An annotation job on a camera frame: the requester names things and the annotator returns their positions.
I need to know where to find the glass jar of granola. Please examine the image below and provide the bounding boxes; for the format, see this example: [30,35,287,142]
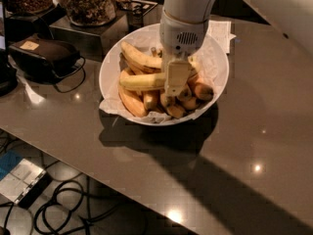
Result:
[62,0,116,26]

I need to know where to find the small banana bottom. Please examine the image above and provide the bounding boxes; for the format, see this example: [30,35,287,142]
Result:
[165,104,187,118]

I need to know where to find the small banana right lower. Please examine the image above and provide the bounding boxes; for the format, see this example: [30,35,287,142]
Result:
[181,97,201,111]

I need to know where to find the banana right end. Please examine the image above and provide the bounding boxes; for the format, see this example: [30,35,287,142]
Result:
[188,76,214,101]

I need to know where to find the blue white box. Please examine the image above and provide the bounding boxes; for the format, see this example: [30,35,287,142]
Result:
[0,150,52,209]

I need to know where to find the long yellow banana front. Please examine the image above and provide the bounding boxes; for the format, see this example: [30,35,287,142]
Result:
[118,61,201,92]

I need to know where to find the small banana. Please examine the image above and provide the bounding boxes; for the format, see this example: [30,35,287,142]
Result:
[177,84,192,102]
[160,92,176,108]
[143,90,158,111]
[181,97,201,111]
[165,104,187,118]

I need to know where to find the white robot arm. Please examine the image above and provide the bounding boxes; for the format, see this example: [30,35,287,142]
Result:
[159,0,313,96]

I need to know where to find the dark metal stand block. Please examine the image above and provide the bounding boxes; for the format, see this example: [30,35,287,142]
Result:
[50,11,128,62]

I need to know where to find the orange banana left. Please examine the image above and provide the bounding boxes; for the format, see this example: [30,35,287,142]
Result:
[117,68,149,118]

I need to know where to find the long yellow banana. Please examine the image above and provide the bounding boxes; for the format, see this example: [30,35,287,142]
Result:
[120,41,162,69]
[118,61,201,92]

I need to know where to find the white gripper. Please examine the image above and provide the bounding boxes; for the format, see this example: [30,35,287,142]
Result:
[159,9,209,96]

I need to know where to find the black device with label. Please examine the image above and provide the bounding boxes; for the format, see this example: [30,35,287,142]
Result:
[9,35,84,84]

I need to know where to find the long yellow banana rear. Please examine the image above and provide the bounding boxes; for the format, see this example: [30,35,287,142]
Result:
[120,41,162,69]

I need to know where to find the white paper sheet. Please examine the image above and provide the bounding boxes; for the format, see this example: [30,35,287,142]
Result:
[207,21,236,54]

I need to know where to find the small banana upper middle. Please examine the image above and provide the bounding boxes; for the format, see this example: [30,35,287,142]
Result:
[177,84,192,102]

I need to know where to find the black tray with items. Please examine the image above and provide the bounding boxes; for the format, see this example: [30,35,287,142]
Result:
[117,0,157,18]

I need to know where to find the white bowl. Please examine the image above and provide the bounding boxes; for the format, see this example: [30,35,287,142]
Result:
[99,23,229,126]

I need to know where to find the black cable on table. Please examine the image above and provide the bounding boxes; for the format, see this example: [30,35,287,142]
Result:
[52,56,87,94]

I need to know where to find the black floor cables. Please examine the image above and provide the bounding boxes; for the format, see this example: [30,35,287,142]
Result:
[0,130,148,235]

